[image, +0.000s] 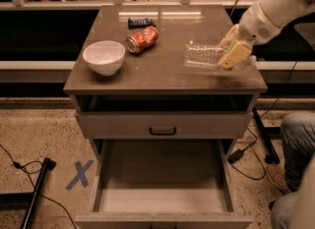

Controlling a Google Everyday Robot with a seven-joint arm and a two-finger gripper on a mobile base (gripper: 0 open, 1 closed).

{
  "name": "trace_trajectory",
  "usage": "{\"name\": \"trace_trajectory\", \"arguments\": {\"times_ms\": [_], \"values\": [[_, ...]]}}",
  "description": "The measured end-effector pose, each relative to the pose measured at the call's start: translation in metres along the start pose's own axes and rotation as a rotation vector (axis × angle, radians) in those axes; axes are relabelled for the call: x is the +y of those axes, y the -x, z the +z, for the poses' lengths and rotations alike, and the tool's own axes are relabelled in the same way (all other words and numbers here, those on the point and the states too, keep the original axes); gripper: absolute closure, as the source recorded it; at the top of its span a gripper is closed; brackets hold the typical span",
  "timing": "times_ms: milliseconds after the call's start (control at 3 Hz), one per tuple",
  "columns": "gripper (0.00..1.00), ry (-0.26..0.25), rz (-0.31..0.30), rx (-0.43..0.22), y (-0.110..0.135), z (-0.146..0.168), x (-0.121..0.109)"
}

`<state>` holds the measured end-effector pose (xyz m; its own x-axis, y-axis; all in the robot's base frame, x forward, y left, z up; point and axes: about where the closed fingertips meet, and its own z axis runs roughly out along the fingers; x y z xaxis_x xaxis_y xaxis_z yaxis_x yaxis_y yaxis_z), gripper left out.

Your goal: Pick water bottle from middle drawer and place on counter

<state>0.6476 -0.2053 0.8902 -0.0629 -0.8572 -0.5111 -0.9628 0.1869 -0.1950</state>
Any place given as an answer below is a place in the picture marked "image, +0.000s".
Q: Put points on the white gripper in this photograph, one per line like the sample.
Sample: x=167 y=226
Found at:
x=257 y=27

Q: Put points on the clear plastic water bottle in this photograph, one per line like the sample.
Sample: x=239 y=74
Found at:
x=209 y=57

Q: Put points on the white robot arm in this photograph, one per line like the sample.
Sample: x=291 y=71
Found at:
x=282 y=12

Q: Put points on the closed grey upper drawer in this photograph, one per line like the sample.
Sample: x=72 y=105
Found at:
x=189 y=125

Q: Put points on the grey drawer cabinet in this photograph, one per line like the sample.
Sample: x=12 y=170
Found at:
x=156 y=80

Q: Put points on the open grey lower drawer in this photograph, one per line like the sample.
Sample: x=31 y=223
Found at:
x=162 y=184

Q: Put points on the orange soda can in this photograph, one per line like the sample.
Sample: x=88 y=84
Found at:
x=141 y=40

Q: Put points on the person leg in jeans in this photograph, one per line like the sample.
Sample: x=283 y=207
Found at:
x=298 y=137

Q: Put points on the blue snack wrapper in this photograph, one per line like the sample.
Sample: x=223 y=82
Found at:
x=140 y=23

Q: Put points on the black power adapter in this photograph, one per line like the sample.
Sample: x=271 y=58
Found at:
x=234 y=157

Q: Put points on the black tripod leg right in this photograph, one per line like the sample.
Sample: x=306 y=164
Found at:
x=272 y=156

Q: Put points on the black tripod leg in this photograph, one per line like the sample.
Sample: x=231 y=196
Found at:
x=272 y=156
x=47 y=165

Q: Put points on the white ceramic bowl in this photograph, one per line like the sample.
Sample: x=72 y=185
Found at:
x=105 y=57

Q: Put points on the tan shoe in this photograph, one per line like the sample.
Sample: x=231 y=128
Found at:
x=276 y=175

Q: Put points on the person knee in jeans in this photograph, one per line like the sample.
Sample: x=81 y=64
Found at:
x=297 y=210

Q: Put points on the blue tape cross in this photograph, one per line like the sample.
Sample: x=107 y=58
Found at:
x=80 y=176

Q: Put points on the black tripod leg left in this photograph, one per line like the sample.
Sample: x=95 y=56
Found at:
x=47 y=165

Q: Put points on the black drawer handle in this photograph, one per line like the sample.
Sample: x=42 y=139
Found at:
x=162 y=131

